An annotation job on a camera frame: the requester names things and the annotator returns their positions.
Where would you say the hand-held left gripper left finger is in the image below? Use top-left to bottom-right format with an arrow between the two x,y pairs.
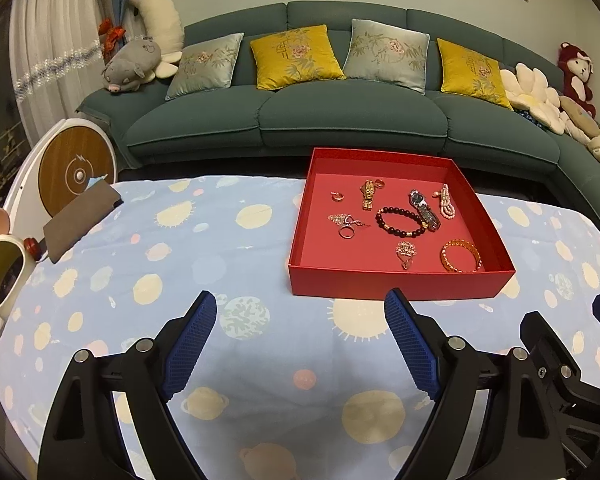
37,290 -> 218,480

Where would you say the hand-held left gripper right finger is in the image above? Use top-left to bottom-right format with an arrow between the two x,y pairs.
384,287 -> 588,480

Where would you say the gold bangle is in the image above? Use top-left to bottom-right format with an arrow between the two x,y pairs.
440,239 -> 483,274

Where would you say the dark bead bracelet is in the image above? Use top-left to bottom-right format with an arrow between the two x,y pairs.
375,205 -> 427,240

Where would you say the silver wristwatch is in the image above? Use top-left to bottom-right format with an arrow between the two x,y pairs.
407,189 -> 441,233

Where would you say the red cardboard box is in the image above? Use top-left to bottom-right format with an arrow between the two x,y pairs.
287,147 -> 517,301

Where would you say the rhinestone swirl earring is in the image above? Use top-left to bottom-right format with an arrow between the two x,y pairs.
328,213 -> 372,229

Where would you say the planet print blue blanket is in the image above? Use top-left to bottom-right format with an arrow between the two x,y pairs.
0,174 -> 600,480

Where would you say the gold wristwatch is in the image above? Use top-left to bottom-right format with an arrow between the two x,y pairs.
358,180 -> 377,211

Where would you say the brown pouch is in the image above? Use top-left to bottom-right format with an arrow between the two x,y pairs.
42,179 -> 124,265

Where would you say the brown plush pillow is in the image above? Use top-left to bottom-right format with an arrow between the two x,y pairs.
559,95 -> 600,137

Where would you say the cream framed mirror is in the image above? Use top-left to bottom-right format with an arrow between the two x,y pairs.
0,208 -> 36,312

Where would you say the white round wood-faced appliance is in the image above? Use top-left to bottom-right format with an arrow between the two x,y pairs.
2,117 -> 119,242

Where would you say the white flower cushion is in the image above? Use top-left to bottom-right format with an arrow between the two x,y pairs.
499,62 -> 564,134

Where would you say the red monkey plush toy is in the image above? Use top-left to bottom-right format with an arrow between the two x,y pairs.
558,42 -> 597,117

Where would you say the dark green sofa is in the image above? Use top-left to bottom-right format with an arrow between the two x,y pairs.
76,1 -> 600,207

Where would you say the yellow embroidered cushion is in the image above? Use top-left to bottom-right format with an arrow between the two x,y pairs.
437,38 -> 514,110
250,24 -> 347,92

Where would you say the pale green embroidered cushion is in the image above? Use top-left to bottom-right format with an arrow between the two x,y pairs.
165,32 -> 245,102
343,18 -> 430,95

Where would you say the grey pig plush toy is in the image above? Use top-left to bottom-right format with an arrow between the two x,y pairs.
103,37 -> 162,95

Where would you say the red curtain tie bow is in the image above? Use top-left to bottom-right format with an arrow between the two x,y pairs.
98,18 -> 124,57

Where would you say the white sheer curtain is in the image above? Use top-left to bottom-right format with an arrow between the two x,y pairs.
8,0 -> 107,147

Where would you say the white cow plush toy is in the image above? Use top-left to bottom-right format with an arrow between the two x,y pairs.
128,0 -> 185,79

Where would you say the pink pearl bracelet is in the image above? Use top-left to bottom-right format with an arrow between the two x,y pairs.
431,184 -> 457,221

